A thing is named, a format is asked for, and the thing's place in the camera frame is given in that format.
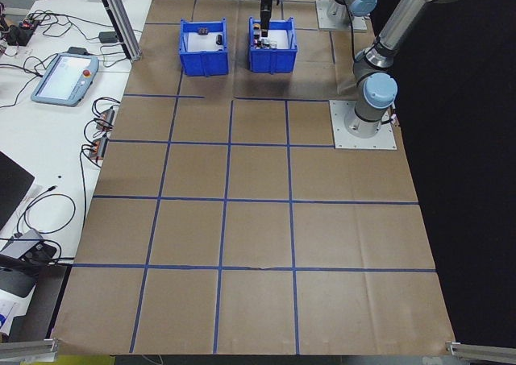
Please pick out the blue battery storage bin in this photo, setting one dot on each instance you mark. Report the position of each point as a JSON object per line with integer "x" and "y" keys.
{"x": 272, "y": 63}

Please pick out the blue plastic storage bin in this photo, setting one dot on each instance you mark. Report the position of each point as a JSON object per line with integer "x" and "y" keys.
{"x": 203, "y": 65}

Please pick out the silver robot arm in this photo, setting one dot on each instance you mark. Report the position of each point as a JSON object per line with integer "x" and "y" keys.
{"x": 359, "y": 4}
{"x": 403, "y": 16}

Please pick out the black battery pack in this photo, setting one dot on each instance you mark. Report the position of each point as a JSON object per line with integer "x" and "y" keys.
{"x": 257, "y": 35}

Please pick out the dark battery module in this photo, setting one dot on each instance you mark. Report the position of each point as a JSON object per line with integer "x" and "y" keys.
{"x": 264, "y": 44}

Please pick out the silver battery cell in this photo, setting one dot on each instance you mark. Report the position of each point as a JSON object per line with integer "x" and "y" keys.
{"x": 273, "y": 44}

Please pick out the black cylindrical battery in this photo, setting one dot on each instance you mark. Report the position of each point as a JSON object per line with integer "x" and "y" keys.
{"x": 219, "y": 40}

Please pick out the small black battery holder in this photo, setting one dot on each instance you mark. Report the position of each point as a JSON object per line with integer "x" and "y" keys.
{"x": 202, "y": 30}

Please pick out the small black box device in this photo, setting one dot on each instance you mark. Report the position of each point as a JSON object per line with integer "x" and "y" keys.
{"x": 42, "y": 253}

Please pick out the white printed box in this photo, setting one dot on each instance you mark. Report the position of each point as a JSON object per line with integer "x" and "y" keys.
{"x": 7, "y": 312}

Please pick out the small parts in left bin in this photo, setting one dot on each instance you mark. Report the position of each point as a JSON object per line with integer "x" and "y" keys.
{"x": 282, "y": 36}

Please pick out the white bin liner sheet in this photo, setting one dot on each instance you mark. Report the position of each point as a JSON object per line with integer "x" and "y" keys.
{"x": 201, "y": 42}

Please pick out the black power adapter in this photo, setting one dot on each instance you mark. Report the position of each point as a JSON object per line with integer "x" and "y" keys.
{"x": 108, "y": 38}

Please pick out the orange black USB hub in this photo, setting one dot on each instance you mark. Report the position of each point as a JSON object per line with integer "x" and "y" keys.
{"x": 105, "y": 117}
{"x": 98, "y": 148}

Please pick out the small black power brick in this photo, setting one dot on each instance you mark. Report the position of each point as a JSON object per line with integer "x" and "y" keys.
{"x": 78, "y": 51}

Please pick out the blue grey teach pendant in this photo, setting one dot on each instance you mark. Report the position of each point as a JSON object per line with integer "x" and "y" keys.
{"x": 60, "y": 79}

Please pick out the red black electronics board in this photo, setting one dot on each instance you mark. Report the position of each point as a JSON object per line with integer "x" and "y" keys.
{"x": 29, "y": 24}

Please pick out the white side table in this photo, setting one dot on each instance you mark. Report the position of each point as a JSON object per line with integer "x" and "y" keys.
{"x": 52, "y": 139}

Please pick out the dark cluttered device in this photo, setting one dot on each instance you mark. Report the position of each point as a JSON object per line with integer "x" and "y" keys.
{"x": 18, "y": 36}

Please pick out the black laptop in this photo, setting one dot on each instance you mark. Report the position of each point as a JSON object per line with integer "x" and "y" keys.
{"x": 12, "y": 187}

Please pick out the grey USB dock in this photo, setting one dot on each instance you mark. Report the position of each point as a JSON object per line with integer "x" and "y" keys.
{"x": 22, "y": 242}

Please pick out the white square base plate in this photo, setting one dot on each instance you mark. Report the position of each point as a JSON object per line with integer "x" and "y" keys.
{"x": 383, "y": 139}
{"x": 324, "y": 18}

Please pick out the aluminium profile post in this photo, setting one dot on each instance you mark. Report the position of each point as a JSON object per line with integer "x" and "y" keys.
{"x": 121, "y": 22}

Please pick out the aluminium profile rail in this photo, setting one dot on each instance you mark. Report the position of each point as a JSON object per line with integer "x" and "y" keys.
{"x": 479, "y": 351}
{"x": 28, "y": 349}

